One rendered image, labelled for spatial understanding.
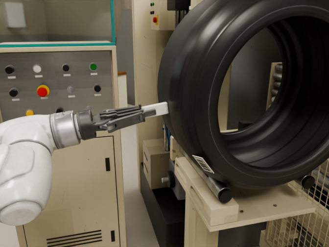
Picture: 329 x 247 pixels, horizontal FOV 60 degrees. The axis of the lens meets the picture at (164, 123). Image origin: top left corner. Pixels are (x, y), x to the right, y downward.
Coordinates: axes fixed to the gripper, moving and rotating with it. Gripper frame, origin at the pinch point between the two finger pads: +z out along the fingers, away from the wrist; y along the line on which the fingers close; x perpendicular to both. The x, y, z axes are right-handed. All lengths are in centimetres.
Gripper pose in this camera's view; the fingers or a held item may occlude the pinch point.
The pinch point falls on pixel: (154, 110)
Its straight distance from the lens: 76.9
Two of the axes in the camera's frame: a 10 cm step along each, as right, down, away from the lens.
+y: -2.6, -3.2, 9.1
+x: 1.4, 9.2, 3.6
